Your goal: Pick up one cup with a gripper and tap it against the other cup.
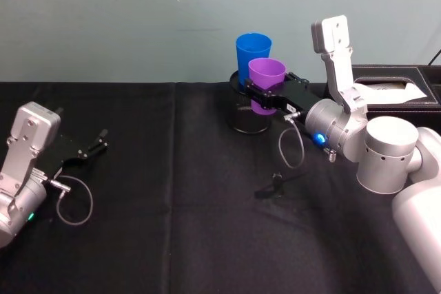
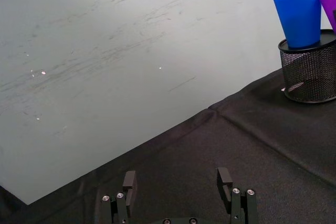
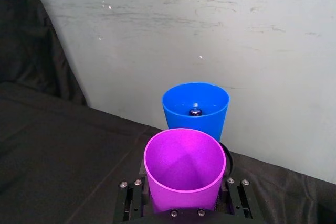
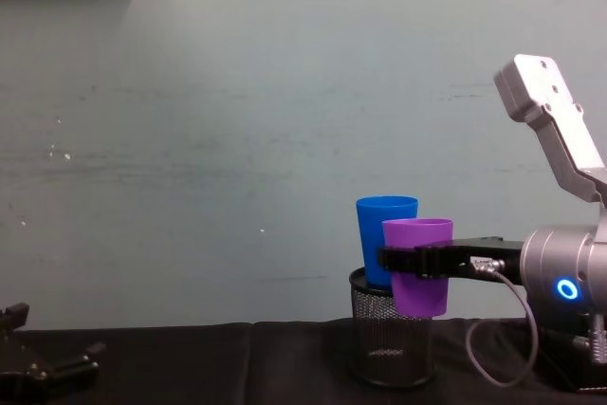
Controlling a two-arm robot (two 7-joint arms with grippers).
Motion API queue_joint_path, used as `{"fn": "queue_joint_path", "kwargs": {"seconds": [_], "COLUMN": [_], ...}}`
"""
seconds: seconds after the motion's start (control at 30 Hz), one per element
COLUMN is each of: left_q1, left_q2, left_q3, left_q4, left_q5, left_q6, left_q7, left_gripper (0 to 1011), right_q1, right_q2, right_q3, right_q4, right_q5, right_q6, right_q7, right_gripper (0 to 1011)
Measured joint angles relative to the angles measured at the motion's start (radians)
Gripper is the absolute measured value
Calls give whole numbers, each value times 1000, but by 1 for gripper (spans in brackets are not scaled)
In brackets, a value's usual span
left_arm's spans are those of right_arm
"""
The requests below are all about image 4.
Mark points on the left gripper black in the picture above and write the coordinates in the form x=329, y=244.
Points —
x=19, y=388

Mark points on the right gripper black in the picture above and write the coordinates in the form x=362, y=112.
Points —
x=493, y=258

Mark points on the purple plastic cup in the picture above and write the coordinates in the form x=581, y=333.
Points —
x=419, y=298

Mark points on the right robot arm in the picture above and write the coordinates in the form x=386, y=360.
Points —
x=555, y=263

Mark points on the blue plastic cup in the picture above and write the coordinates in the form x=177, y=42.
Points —
x=379, y=234

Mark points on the black mesh pen holder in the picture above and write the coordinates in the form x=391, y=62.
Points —
x=389, y=353

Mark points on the black table cloth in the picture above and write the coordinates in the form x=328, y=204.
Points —
x=237, y=367

